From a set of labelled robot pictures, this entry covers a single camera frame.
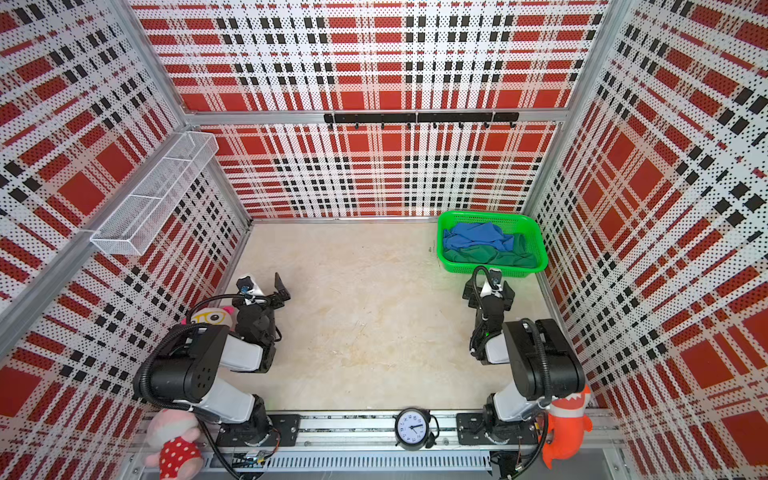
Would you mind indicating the blue tank top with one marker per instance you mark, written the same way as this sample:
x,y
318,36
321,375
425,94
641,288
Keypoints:
x,y
466,235

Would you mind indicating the black hook rail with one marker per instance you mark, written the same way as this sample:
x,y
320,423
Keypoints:
x,y
482,118

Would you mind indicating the red shark plush toy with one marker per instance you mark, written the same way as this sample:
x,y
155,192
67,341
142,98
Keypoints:
x,y
568,424

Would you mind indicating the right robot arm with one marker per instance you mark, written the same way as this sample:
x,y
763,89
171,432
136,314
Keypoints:
x,y
547,377

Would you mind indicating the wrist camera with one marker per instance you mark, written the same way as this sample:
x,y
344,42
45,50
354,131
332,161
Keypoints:
x,y
248,288
493,282

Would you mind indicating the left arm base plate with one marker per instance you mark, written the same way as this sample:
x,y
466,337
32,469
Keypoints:
x,y
277,430

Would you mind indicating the green tank top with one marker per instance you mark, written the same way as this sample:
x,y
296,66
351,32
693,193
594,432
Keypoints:
x,y
514,253

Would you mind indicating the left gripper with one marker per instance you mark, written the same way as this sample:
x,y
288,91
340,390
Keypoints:
x,y
264,300

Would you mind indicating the small black analog clock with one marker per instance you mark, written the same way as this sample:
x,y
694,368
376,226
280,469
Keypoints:
x,y
416,429

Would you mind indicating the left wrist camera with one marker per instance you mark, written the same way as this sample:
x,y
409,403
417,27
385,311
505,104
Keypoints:
x,y
248,288

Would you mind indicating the pink plush with yellow glasses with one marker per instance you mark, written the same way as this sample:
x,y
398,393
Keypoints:
x,y
215,316

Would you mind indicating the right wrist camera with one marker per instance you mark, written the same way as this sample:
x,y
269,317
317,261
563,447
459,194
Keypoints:
x,y
493,282

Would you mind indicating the pink plush with strawberry dress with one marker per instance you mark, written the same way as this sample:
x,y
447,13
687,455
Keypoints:
x,y
172,437

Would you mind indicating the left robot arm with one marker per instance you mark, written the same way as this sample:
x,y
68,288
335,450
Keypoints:
x,y
182,372

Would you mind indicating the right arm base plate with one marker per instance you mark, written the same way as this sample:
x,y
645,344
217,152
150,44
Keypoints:
x,y
473,429

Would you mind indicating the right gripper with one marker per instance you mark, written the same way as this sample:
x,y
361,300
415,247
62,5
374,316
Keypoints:
x,y
489,298

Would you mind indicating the aluminium front rail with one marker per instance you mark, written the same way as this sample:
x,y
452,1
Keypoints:
x,y
339,444

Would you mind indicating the white wire mesh shelf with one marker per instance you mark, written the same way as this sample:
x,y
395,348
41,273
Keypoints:
x,y
135,223

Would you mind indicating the green plastic basket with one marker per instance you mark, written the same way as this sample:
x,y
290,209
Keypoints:
x,y
510,224

